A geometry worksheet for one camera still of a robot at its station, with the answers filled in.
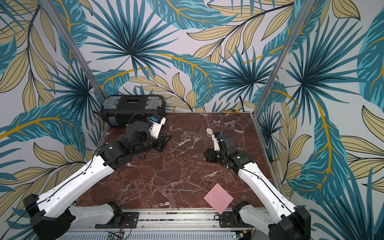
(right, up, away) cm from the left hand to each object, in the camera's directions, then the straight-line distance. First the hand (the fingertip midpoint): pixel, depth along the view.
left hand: (168, 138), depth 68 cm
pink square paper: (+25, -34, +13) cm, 44 cm away
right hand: (+19, -9, +10) cm, 23 cm away
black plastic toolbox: (-36, +16, +27) cm, 48 cm away
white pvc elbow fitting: (+23, +2, +38) cm, 44 cm away
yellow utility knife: (+41, +18, +53) cm, 69 cm away
